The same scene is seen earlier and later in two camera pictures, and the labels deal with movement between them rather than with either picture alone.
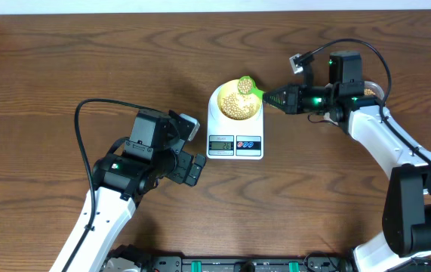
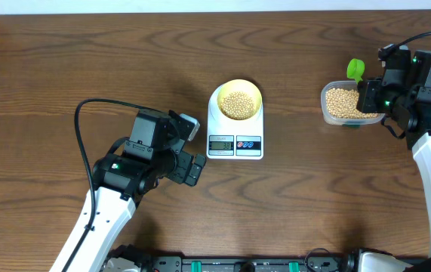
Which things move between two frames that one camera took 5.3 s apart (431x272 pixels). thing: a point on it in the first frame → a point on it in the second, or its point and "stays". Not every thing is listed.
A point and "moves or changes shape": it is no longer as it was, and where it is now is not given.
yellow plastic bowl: [236, 105] stays
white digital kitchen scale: [228, 139] stays
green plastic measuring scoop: [247, 85] moves or changes shape
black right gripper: [292, 102] → [368, 89]
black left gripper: [180, 173] stays
